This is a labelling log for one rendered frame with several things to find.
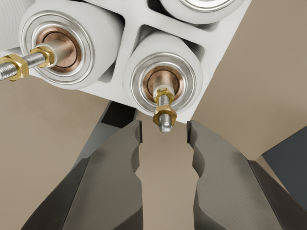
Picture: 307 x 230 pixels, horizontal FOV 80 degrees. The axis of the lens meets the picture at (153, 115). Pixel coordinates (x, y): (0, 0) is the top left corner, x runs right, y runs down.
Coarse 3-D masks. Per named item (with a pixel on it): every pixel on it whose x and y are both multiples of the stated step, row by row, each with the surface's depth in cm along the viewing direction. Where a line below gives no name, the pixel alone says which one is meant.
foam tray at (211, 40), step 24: (72, 0) 30; (96, 0) 24; (120, 0) 24; (144, 0) 23; (144, 24) 34; (168, 24) 25; (192, 24) 34; (216, 24) 26; (120, 48) 26; (192, 48) 35; (216, 48) 26; (120, 72) 28; (120, 96) 30
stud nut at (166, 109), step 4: (156, 108) 15; (160, 108) 14; (164, 108) 14; (168, 108) 14; (172, 108) 15; (156, 112) 14; (160, 112) 14; (164, 112) 14; (168, 112) 14; (172, 112) 14; (156, 116) 14; (172, 116) 14; (176, 116) 14; (156, 120) 15; (172, 120) 15; (156, 124) 15; (172, 124) 15
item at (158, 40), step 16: (160, 32) 28; (144, 48) 20; (160, 48) 20; (176, 48) 20; (128, 64) 21; (192, 64) 20; (128, 80) 21; (128, 96) 23; (144, 112) 23; (176, 112) 23
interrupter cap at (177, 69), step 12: (144, 60) 20; (156, 60) 20; (168, 60) 20; (180, 60) 20; (132, 72) 20; (144, 72) 20; (156, 72) 21; (168, 72) 21; (180, 72) 20; (192, 72) 20; (132, 84) 21; (144, 84) 21; (180, 84) 21; (192, 84) 21; (144, 96) 22; (180, 96) 22; (192, 96) 22; (144, 108) 22; (180, 108) 22
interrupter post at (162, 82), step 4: (164, 76) 21; (156, 80) 21; (160, 80) 20; (164, 80) 20; (168, 80) 20; (156, 84) 19; (160, 84) 19; (164, 84) 18; (168, 84) 19; (172, 84) 20; (156, 88) 18; (160, 88) 18; (168, 88) 18; (172, 88) 19; (172, 92) 19
